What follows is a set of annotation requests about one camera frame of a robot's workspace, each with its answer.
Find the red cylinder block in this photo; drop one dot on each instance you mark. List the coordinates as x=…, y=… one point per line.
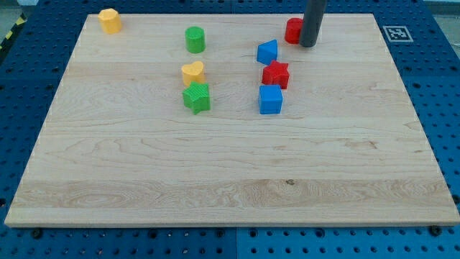
x=292, y=30

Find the wooden board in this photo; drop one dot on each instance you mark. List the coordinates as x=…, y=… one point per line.
x=118, y=148

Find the green star block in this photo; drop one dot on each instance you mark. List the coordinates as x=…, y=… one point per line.
x=196, y=97

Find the blue cube block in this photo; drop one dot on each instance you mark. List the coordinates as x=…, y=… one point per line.
x=270, y=99

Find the yellow heart block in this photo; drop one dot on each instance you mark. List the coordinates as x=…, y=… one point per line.
x=193, y=72

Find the red star block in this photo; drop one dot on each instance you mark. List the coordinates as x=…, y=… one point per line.
x=276, y=73

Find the blue triangle block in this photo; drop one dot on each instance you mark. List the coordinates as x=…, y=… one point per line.
x=267, y=52

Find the green cylinder block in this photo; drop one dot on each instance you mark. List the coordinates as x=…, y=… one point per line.
x=195, y=39

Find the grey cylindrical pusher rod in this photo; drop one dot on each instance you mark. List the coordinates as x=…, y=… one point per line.
x=312, y=19

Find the yellow hexagon block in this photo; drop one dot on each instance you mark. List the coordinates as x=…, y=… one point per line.
x=110, y=21

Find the white fiducial marker tag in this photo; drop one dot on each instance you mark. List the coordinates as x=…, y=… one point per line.
x=397, y=33

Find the yellow black hazard tape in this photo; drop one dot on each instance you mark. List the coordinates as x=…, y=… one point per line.
x=13, y=33

